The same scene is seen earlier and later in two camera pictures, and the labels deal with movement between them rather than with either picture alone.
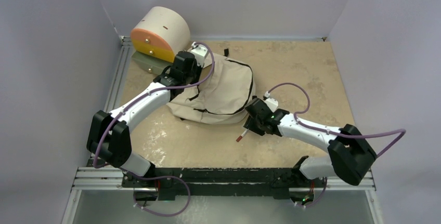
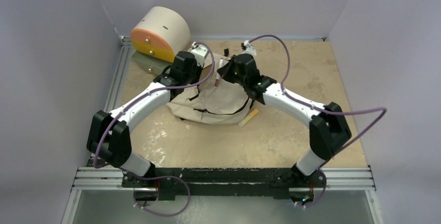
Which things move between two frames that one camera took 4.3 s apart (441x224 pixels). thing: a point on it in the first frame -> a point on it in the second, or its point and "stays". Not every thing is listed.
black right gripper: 249,124 -> 225,72
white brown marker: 245,133 -> 218,75
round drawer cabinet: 158,34 stays
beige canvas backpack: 223,99 stays
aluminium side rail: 116,87 stays
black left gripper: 198,71 stays
